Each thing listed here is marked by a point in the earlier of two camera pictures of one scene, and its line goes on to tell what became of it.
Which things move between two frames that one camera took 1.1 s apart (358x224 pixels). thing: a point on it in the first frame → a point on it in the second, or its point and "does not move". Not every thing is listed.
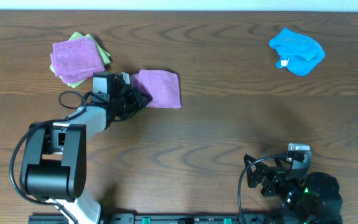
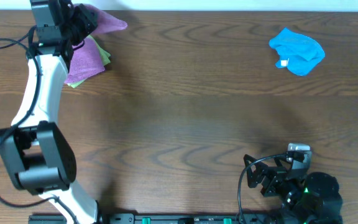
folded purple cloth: [76, 60] does not move
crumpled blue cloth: [298, 53] does not move
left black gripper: [128, 99] → [86, 20]
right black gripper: [270, 175] does not move
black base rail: [166, 218] does not move
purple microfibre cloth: [163, 86] → [105, 22]
